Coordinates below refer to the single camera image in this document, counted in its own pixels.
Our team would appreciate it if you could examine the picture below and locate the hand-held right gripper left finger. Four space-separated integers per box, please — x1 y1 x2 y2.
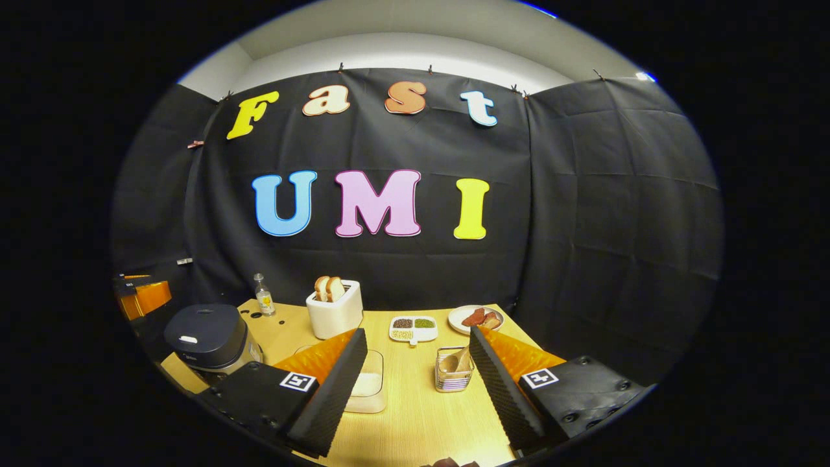
197 328 368 459

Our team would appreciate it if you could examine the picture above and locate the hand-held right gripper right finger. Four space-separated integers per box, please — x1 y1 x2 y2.
469 326 650 453

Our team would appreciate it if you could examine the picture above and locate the pile of white rice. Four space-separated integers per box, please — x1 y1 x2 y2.
350 372 384 398

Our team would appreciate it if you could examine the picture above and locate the clear plastic rice container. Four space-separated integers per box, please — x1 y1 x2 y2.
295 344 388 414

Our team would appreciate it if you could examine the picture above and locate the metal wire chopstick holder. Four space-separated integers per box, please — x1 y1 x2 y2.
434 346 476 394

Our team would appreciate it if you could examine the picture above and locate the wooden spoon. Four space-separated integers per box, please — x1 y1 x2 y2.
440 347 471 375

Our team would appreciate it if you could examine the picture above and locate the black rice cooker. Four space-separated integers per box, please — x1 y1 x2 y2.
163 304 264 378

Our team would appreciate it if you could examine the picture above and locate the white toaster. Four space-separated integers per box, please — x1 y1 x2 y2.
305 280 364 341

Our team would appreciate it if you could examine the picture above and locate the white oval plate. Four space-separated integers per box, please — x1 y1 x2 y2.
447 305 506 336

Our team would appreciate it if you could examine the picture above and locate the white divided bean dish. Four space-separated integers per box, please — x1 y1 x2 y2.
389 316 439 347

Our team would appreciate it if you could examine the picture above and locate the small glass bottle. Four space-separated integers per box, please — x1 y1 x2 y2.
254 273 277 317

